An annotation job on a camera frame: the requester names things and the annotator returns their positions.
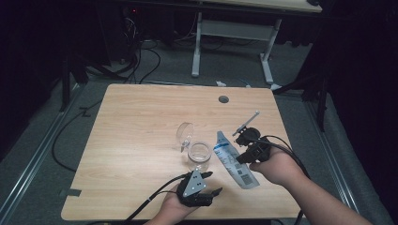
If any grey tape strip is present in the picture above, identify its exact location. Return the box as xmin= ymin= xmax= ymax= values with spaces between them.
xmin=58 ymin=187 xmax=83 ymax=198

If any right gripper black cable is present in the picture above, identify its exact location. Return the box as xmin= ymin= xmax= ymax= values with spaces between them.
xmin=258 ymin=134 xmax=313 ymax=225

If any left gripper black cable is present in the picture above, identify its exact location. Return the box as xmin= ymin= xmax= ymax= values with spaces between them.
xmin=123 ymin=173 xmax=191 ymax=225

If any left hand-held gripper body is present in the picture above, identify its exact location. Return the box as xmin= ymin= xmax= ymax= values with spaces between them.
xmin=176 ymin=169 xmax=216 ymax=209

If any clear glass jar lid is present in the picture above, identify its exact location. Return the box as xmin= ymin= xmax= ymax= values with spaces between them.
xmin=176 ymin=122 xmax=196 ymax=154

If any tangle of black cables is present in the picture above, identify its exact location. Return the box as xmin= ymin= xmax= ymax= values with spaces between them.
xmin=120 ymin=12 xmax=162 ymax=85

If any white-framed desk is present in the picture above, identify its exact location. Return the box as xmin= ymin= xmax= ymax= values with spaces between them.
xmin=191 ymin=0 xmax=324 ymax=92

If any black metal stand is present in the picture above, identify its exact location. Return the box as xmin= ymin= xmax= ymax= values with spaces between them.
xmin=271 ymin=74 xmax=330 ymax=133
xmin=58 ymin=55 xmax=92 ymax=113

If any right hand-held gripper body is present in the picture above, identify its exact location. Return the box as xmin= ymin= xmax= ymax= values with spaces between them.
xmin=232 ymin=110 xmax=273 ymax=165

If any white and blue packet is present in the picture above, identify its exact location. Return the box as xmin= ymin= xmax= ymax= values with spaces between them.
xmin=212 ymin=129 xmax=261 ymax=190

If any person's left hand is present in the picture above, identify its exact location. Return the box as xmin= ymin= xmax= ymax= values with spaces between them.
xmin=154 ymin=190 xmax=203 ymax=225

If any person's right hand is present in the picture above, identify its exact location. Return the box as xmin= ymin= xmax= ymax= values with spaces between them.
xmin=249 ymin=146 xmax=306 ymax=188

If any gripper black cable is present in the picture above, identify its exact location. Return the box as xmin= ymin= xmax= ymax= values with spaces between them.
xmin=123 ymin=173 xmax=191 ymax=225
xmin=258 ymin=134 xmax=313 ymax=225

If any long black floor cable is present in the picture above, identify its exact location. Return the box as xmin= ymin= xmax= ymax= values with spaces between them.
xmin=51 ymin=98 xmax=105 ymax=173

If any metal floor rail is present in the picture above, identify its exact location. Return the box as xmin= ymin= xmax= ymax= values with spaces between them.
xmin=0 ymin=83 xmax=86 ymax=218
xmin=303 ymin=98 xmax=360 ymax=214

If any clear glass jar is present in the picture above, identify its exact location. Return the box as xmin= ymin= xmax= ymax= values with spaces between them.
xmin=187 ymin=142 xmax=213 ymax=173

